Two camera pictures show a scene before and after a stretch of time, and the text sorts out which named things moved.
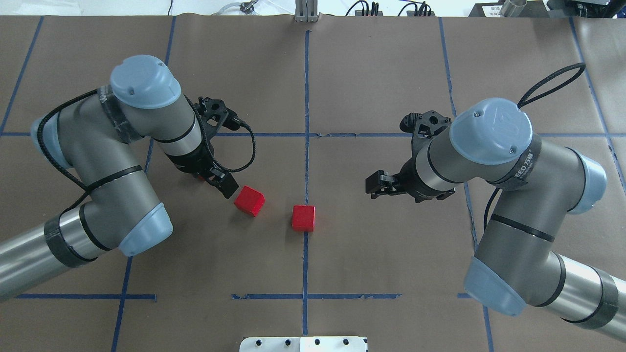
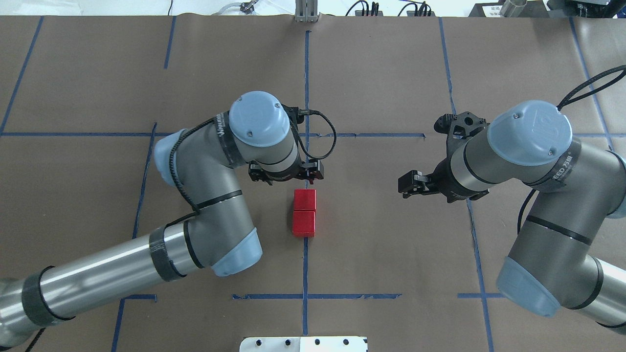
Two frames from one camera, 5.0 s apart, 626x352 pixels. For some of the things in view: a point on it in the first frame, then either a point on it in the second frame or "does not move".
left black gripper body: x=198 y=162 to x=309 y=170
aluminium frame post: x=306 y=11 does not move
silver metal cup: x=511 y=8 does not move
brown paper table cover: x=329 y=100 does not move
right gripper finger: x=374 y=195 to x=406 y=194
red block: x=250 y=200 to x=304 y=199
